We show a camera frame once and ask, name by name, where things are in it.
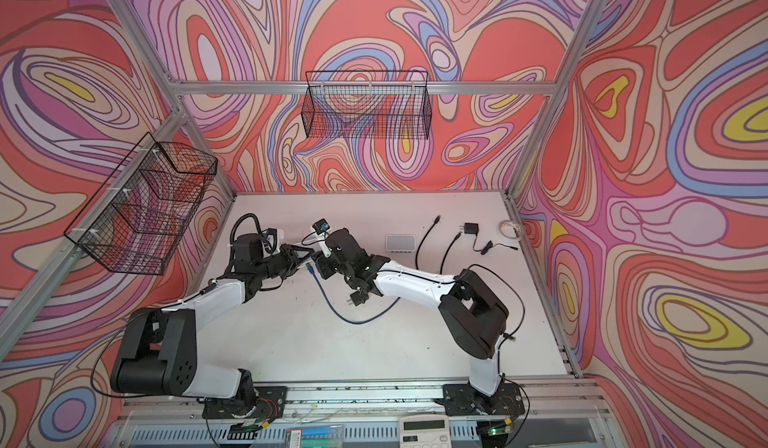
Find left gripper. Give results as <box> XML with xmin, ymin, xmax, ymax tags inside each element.
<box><xmin>252</xmin><ymin>245</ymin><xmax>313</xmax><ymax>282</ymax></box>

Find blue ethernet cable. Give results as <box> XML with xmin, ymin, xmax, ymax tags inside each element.
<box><xmin>305</xmin><ymin>261</ymin><xmax>402</xmax><ymax>326</ymax></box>

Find white network switch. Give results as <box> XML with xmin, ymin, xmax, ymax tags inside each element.
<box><xmin>385</xmin><ymin>234</ymin><xmax>416</xmax><ymax>253</ymax></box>

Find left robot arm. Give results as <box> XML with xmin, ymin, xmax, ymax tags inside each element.
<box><xmin>110</xmin><ymin>213</ymin><xmax>313</xmax><ymax>406</ymax></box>

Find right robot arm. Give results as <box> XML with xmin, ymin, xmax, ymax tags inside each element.
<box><xmin>310</xmin><ymin>228</ymin><xmax>509</xmax><ymax>397</ymax></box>

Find clear plastic box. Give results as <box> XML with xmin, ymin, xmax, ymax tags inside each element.
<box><xmin>286</xmin><ymin>425</ymin><xmax>345</xmax><ymax>448</ymax></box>

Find white calculator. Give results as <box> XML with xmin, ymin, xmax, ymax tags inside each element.
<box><xmin>398</xmin><ymin>414</ymin><xmax>452</xmax><ymax>448</ymax></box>

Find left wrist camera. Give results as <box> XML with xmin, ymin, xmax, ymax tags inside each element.
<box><xmin>261</xmin><ymin>228</ymin><xmax>283</xmax><ymax>255</ymax></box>

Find long black cable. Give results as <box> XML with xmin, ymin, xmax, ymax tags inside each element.
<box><xmin>415</xmin><ymin>215</ymin><xmax>442</xmax><ymax>269</ymax></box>

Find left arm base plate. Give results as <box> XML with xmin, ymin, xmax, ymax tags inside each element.
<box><xmin>202</xmin><ymin>385</ymin><xmax>288</xmax><ymax>421</ymax></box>

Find black wire basket back wall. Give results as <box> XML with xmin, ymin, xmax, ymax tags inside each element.
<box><xmin>301</xmin><ymin>70</ymin><xmax>433</xmax><ymax>140</ymax></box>

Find black wire basket wall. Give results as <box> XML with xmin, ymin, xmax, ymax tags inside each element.
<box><xmin>301</xmin><ymin>70</ymin><xmax>433</xmax><ymax>140</ymax></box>
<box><xmin>63</xmin><ymin>132</ymin><xmax>218</xmax><ymax>275</ymax></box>

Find black wire basket left wall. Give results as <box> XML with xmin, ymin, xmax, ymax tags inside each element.
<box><xmin>63</xmin><ymin>132</ymin><xmax>218</xmax><ymax>275</ymax></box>

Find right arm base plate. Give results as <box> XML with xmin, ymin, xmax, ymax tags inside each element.
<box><xmin>435</xmin><ymin>382</ymin><xmax>526</xmax><ymax>419</ymax></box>

